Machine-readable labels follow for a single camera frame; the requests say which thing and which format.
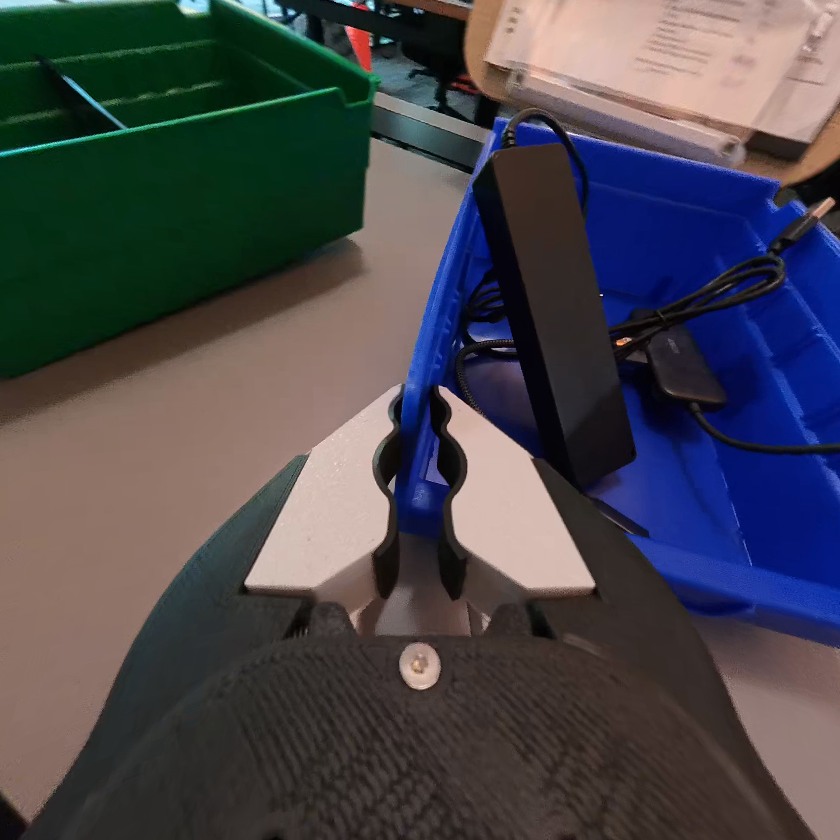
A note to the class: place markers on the black office chair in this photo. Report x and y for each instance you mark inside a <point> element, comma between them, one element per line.
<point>436,59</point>

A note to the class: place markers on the orange traffic cone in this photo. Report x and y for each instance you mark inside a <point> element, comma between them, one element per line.
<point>361,49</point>

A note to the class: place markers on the black seven-port usb hub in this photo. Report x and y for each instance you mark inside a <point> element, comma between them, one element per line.
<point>558,315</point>

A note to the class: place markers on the blue plastic bin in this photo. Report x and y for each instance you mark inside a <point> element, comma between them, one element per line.
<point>754,512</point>

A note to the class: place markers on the green plastic bin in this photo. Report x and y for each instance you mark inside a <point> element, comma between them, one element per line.
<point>164,229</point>

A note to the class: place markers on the black bin divider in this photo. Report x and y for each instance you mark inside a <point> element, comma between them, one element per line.
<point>82,92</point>

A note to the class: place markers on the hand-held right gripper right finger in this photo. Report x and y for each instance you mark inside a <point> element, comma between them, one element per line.
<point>518,531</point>

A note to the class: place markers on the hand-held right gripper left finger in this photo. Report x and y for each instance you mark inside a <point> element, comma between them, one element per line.
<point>321,525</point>

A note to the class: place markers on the tan board with instruction sheets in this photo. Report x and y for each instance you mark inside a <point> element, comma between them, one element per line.
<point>656,52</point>

